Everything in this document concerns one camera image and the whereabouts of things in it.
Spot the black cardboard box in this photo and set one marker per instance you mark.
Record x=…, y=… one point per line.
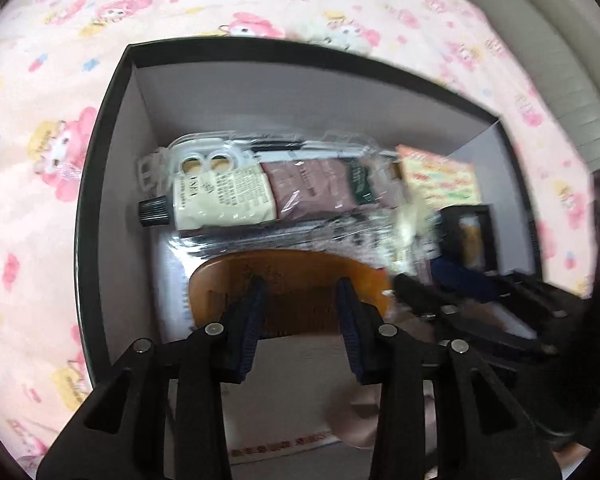
x=280, y=105

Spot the pink printed blanket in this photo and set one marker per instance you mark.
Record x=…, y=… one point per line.
x=105, y=20

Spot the pale pink fabric bundle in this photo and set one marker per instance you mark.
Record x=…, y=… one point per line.
x=355, y=420

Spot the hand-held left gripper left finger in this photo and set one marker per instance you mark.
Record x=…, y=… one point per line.
x=247, y=330

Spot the small black square frame box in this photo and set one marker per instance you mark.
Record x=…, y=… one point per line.
x=472, y=237

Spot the clear phone case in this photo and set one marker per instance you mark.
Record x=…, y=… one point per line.
x=240, y=146

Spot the grey-green padded headboard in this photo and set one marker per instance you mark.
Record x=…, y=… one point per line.
x=555, y=60

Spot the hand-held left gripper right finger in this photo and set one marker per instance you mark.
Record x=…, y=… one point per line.
x=352, y=335

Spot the orange card sticker pack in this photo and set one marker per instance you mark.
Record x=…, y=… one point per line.
x=440, y=175

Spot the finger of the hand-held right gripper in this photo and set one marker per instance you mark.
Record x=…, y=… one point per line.
x=465, y=280
x=430, y=305

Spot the brown wooden comb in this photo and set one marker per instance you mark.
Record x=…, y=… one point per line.
x=300, y=280

